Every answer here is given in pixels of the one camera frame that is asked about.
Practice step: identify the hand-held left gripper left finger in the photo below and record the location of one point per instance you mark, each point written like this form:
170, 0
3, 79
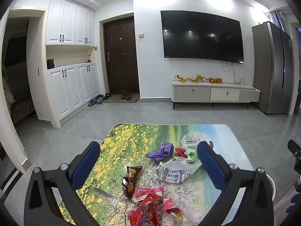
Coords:
85, 164

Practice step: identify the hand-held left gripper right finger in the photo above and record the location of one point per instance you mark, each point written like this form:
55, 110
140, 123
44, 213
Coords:
209, 167

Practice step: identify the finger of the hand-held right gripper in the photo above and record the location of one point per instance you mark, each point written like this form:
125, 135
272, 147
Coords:
295, 150

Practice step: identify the white round trash bin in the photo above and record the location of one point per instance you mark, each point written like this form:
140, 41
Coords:
272, 186

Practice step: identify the brown snack wrapper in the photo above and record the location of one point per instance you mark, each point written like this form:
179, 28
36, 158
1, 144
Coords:
130, 181

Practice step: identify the light green paper piece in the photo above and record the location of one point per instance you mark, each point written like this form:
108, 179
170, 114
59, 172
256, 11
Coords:
192, 156

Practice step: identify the small red wrapper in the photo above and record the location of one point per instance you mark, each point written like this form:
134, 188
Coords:
180, 152

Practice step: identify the white printed snack wrapper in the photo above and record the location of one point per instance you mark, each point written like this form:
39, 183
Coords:
176, 169

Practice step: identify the clear plastic bag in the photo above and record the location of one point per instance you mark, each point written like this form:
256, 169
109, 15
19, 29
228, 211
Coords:
188, 141

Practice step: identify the purple plastic bag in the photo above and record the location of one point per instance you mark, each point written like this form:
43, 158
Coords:
162, 151

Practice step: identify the landscape printed coffee table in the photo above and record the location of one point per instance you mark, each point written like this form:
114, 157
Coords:
131, 141

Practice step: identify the pink and red wrapper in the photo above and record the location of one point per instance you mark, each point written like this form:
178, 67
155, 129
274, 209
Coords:
171, 208

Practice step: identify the grey slipper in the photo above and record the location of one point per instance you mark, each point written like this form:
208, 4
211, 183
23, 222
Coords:
91, 102
100, 100

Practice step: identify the pink paper packet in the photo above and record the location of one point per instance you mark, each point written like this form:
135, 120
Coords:
143, 191

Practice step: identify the brown doormat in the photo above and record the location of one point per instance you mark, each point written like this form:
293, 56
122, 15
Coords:
115, 100

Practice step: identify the black shoes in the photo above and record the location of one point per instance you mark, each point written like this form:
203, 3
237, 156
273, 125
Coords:
107, 96

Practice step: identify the white low TV cabinet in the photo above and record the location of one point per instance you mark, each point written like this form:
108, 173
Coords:
192, 93

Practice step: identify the large red snack wrapper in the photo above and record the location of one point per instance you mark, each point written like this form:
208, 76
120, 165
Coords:
145, 211

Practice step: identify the white tall shoe cabinet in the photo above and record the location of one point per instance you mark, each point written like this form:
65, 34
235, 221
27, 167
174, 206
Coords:
68, 87

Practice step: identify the grey double-door refrigerator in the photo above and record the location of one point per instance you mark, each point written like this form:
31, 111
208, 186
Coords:
270, 68

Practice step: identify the golden tiger ornament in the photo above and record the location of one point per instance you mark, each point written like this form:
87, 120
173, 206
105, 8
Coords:
215, 80

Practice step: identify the white bottle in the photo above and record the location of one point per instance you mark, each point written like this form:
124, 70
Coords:
242, 80

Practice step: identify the black bag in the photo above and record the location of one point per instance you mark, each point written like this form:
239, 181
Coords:
50, 64

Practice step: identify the dark brown entrance door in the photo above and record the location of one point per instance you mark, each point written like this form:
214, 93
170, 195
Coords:
121, 58

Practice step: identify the blue striped curtain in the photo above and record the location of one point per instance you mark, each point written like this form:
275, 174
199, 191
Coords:
278, 20

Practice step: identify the wall-mounted black television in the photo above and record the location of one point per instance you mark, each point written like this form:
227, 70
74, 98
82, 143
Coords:
202, 35

